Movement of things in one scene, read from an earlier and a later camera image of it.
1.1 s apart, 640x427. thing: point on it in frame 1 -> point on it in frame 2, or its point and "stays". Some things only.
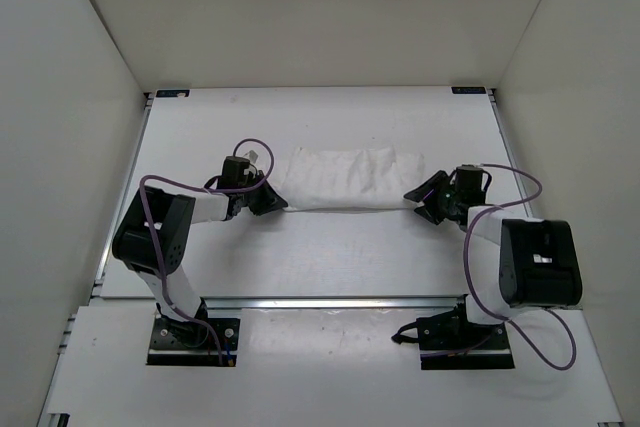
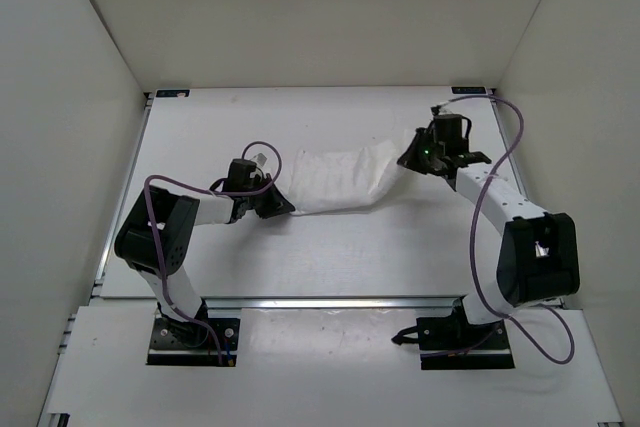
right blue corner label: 469,90 stays
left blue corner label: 172,93 stays
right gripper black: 438,183 -> 409,158
